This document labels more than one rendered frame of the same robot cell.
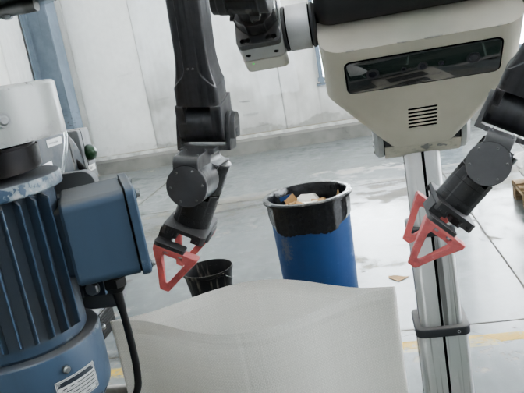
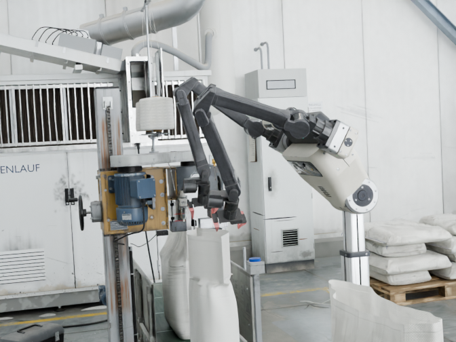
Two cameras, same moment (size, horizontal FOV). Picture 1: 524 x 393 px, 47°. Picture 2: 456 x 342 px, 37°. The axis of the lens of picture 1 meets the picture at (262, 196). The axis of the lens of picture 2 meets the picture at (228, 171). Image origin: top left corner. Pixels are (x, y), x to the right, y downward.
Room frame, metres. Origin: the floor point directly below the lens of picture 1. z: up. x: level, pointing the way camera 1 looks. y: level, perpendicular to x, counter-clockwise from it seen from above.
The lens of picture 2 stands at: (-0.35, -2.88, 1.49)
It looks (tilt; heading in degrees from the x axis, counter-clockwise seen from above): 3 degrees down; 65
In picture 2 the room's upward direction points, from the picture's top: 3 degrees counter-clockwise
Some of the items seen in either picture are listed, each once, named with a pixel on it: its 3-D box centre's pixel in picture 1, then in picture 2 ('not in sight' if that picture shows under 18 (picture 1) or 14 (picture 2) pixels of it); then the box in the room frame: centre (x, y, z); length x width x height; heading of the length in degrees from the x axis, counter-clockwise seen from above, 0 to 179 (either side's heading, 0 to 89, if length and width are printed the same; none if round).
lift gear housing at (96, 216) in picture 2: not in sight; (95, 211); (0.47, 0.51, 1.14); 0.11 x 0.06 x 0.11; 80
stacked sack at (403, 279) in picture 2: not in sight; (391, 271); (3.45, 1.97, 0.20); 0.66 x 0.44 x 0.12; 80
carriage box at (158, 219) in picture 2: not in sight; (131, 199); (0.66, 0.50, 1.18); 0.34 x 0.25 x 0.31; 170
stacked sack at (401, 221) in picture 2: not in sight; (383, 229); (3.53, 2.17, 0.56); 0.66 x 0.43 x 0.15; 167
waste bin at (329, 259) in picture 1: (316, 249); not in sight; (3.16, -0.24, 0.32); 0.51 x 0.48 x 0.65; 170
